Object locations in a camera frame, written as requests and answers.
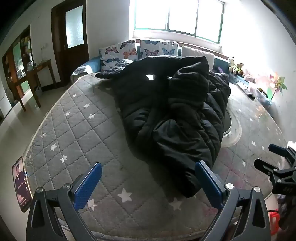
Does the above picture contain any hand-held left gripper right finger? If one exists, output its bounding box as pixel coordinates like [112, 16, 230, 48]
[195, 161, 271, 241]

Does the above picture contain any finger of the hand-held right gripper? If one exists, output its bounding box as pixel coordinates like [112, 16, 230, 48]
[254, 159, 296, 183]
[268, 144, 296, 163]

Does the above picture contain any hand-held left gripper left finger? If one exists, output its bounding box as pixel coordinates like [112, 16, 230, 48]
[26, 161, 103, 241]

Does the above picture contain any black down jacket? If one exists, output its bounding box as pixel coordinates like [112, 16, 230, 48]
[95, 56, 231, 198]

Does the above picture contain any red plastic stool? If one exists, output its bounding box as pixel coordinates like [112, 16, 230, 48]
[269, 210, 281, 234]

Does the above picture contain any grey star quilted mat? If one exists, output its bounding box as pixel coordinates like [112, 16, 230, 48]
[23, 73, 290, 239]

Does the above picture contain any clear plastic bag of toys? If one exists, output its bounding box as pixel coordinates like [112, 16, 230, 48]
[247, 81, 273, 107]

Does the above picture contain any smartphone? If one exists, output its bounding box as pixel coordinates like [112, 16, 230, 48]
[12, 156, 33, 212]

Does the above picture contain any colourful pinwheel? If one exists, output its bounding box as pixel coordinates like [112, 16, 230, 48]
[268, 72, 288, 100]

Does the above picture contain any white remote control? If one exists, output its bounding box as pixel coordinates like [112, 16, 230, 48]
[236, 82, 252, 95]

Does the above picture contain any pink plush pig toy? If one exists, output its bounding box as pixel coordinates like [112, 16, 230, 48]
[243, 70, 255, 82]

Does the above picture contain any blue sofa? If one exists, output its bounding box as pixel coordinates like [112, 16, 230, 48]
[70, 44, 255, 98]

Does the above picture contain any wooden side table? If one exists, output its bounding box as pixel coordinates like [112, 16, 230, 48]
[14, 60, 56, 112]

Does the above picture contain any dark wooden door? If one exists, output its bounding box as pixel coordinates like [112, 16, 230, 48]
[51, 0, 90, 87]

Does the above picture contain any white cushion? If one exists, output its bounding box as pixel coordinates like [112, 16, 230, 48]
[181, 46, 215, 70]

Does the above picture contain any wooden display cabinet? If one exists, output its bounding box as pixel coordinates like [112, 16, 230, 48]
[2, 25, 35, 107]

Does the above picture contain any butterfly print pillow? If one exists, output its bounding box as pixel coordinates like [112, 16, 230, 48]
[99, 40, 137, 73]
[139, 40, 179, 59]

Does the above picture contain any green framed window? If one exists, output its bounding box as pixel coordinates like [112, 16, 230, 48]
[134, 0, 226, 44]

